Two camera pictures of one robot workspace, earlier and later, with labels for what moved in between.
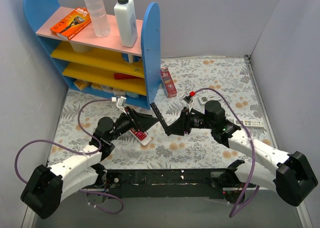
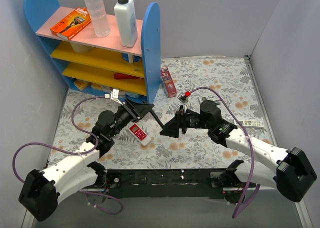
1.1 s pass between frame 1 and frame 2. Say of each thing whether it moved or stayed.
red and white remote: stayed
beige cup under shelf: stayed
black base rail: stayed
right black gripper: moved
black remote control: moved
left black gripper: moved
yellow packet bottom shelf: stayed
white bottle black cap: stayed
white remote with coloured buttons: stayed
